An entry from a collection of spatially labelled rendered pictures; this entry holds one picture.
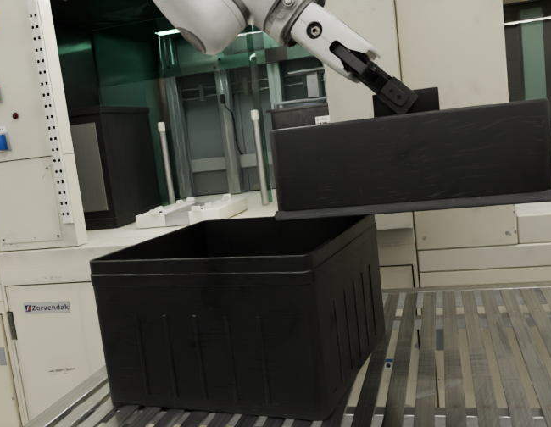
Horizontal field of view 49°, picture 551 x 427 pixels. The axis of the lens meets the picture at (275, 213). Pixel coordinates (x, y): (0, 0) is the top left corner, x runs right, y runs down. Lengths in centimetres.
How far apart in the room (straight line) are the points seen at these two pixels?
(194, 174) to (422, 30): 125
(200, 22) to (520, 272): 67
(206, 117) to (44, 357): 104
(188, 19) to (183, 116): 135
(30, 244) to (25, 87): 33
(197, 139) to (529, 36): 113
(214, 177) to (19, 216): 90
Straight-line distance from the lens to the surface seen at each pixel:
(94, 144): 153
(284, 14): 77
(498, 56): 107
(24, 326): 143
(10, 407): 153
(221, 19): 77
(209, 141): 211
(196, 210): 137
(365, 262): 78
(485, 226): 108
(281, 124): 163
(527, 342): 82
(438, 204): 64
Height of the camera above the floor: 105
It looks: 7 degrees down
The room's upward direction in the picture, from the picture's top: 7 degrees counter-clockwise
